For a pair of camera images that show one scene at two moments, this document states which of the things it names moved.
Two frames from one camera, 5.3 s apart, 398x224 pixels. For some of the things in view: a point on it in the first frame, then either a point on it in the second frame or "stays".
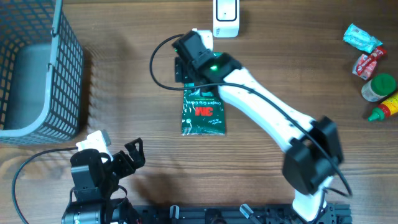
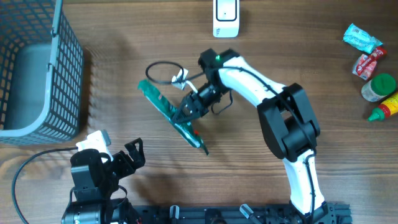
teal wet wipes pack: (360, 38) stays
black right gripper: (182, 74) → (193, 106)
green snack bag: (202, 115) → (158, 99)
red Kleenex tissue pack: (364, 66) stays
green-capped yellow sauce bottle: (387, 108) stays
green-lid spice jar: (379, 87) stays
